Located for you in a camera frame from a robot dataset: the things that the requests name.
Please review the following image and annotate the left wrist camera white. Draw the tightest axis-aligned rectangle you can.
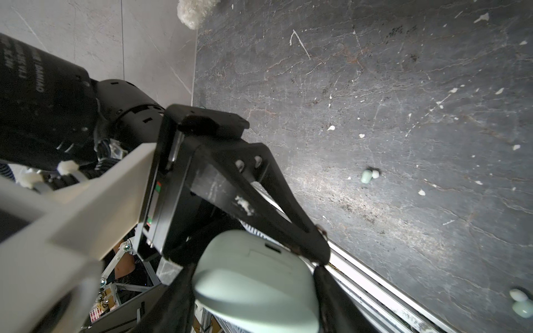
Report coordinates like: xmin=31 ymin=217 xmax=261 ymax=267
xmin=1 ymin=144 xmax=155 ymax=332

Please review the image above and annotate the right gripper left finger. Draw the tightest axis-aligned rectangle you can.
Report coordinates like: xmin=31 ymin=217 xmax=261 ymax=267
xmin=133 ymin=264 xmax=197 ymax=333

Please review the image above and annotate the white teddy bear brown shirt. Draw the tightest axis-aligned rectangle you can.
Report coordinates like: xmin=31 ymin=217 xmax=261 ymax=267
xmin=176 ymin=0 xmax=220 ymax=30

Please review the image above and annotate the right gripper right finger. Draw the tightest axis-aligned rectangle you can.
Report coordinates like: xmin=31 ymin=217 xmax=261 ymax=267
xmin=313 ymin=266 xmax=377 ymax=333

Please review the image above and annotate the green earbud charging case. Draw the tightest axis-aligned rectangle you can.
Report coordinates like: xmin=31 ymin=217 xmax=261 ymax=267
xmin=192 ymin=230 xmax=320 ymax=332

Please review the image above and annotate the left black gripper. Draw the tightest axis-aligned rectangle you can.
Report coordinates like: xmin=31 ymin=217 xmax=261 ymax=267
xmin=137 ymin=104 xmax=330 ymax=264

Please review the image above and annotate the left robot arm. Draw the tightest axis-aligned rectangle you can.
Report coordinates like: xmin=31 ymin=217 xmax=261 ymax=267
xmin=1 ymin=35 xmax=330 ymax=264

